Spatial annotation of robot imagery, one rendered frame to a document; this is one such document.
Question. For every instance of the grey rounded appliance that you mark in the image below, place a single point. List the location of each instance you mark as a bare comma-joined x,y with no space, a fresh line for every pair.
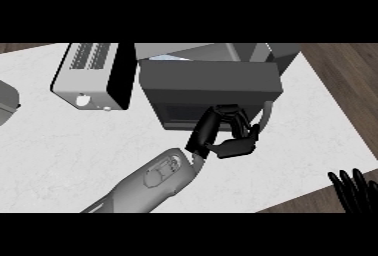
6,101

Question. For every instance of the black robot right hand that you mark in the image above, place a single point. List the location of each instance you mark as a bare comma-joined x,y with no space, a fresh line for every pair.
362,196

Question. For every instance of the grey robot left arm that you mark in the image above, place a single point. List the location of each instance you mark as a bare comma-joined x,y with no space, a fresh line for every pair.
142,186

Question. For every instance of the white and black toaster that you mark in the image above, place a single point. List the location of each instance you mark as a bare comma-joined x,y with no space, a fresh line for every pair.
83,85

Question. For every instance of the grey microwave body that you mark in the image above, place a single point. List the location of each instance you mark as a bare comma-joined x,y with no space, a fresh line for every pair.
207,51

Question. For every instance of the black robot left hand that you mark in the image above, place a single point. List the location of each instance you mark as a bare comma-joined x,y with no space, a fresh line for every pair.
204,130

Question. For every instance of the dark grey microwave door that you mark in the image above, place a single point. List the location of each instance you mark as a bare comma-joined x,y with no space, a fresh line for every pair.
197,83

